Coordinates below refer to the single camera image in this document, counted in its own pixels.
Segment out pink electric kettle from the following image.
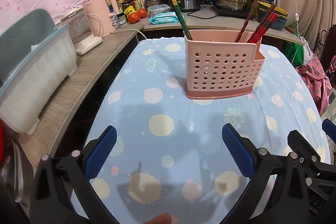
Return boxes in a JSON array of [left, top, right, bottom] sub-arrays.
[[83, 0, 118, 38]]

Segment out red chopstick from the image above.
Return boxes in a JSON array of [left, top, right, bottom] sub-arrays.
[[248, 12, 277, 44], [247, 4, 277, 43]]

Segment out stacked yellow blue bowls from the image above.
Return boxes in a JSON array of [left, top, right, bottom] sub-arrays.
[[256, 0, 289, 31]]

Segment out red tomato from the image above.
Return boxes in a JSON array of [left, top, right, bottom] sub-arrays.
[[127, 12, 140, 24], [137, 8, 147, 18]]

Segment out clear food container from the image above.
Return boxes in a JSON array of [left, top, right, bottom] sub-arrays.
[[147, 4, 170, 18]]

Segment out light blue dotted tablecloth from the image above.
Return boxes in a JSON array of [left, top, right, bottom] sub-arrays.
[[88, 38, 331, 223]]

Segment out grey back counter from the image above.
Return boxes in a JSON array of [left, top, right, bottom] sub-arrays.
[[139, 6, 304, 45]]

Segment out black induction cooktop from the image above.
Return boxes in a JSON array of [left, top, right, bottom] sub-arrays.
[[213, 4, 248, 19]]

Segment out dark purple-red chopstick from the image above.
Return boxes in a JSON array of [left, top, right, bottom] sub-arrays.
[[235, 0, 258, 43]]

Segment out wooden side counter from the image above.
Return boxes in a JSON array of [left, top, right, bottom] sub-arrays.
[[18, 23, 145, 169]]

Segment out small lidded steel pot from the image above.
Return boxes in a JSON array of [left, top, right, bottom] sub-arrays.
[[145, 0, 165, 8]]

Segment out oil bottle yellow label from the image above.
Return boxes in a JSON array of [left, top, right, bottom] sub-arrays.
[[133, 0, 143, 11]]

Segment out person's right hand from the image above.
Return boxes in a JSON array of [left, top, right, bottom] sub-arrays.
[[144, 213, 172, 224]]

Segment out pink perforated utensil holder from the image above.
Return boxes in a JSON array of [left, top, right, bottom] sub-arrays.
[[185, 29, 265, 100]]

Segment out dark maroon chopstick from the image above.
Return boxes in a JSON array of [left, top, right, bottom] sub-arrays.
[[168, 0, 183, 26]]

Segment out red tomato right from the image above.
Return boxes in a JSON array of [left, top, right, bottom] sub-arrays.
[[137, 8, 147, 18]]

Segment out white clear blender jug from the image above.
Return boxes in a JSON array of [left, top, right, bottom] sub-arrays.
[[55, 7, 102, 56]]

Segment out blue wet wipes pack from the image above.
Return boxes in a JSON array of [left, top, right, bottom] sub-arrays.
[[149, 12, 179, 25]]

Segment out red tomato left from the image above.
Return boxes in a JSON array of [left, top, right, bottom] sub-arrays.
[[127, 12, 140, 24]]

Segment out yellow snack packet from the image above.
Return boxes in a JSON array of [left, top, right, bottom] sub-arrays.
[[123, 6, 136, 17]]

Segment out green chopstick with gold band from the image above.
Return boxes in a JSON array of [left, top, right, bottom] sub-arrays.
[[170, 0, 192, 40]]

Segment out white dish rack bin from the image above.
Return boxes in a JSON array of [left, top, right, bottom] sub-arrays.
[[1, 9, 77, 135]]

